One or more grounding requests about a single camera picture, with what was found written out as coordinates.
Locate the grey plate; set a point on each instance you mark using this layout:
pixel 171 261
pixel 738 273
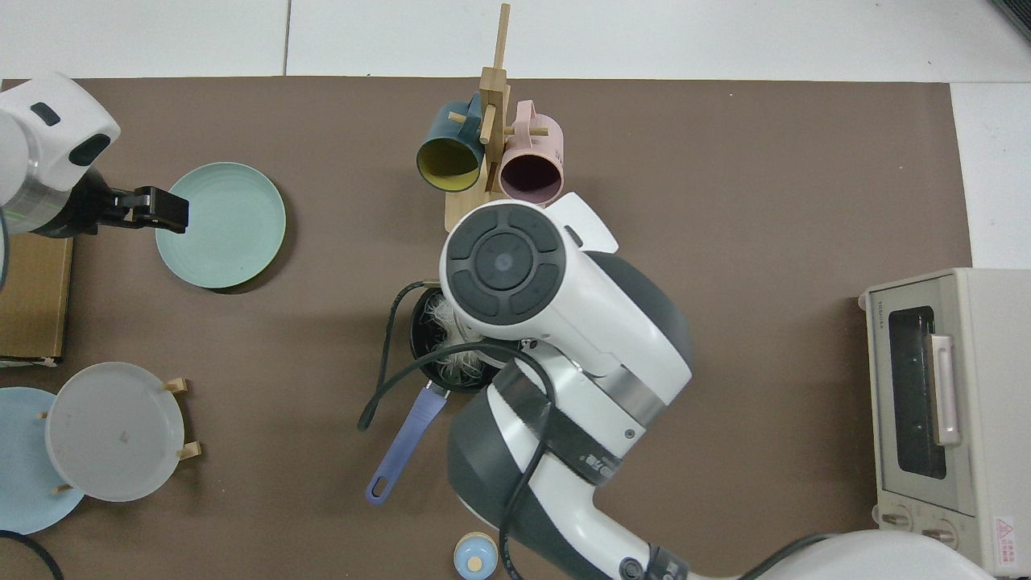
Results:
pixel 121 435

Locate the white vermicelli bundle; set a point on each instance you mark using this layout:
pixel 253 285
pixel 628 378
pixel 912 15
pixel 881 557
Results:
pixel 463 366

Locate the pale toaster oven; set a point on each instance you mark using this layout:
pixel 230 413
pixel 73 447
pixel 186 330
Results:
pixel 991 362

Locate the light blue plate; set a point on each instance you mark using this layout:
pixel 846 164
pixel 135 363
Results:
pixel 24 499

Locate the pink cup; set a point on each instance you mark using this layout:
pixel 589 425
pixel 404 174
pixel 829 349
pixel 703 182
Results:
pixel 544 145

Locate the pale green plate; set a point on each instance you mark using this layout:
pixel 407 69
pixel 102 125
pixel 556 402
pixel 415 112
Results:
pixel 221 234

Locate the brown table cloth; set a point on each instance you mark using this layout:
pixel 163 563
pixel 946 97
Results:
pixel 765 201

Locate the black flat object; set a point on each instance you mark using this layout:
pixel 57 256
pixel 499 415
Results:
pixel 1013 14

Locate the dark teal cup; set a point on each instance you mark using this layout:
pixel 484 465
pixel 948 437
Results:
pixel 439 133

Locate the wooden plate rack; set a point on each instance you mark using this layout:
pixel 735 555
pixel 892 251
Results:
pixel 179 385

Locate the small blue round thing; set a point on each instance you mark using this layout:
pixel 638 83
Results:
pixel 475 556

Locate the wooden cup stand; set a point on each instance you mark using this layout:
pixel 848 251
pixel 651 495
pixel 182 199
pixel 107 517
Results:
pixel 463 213

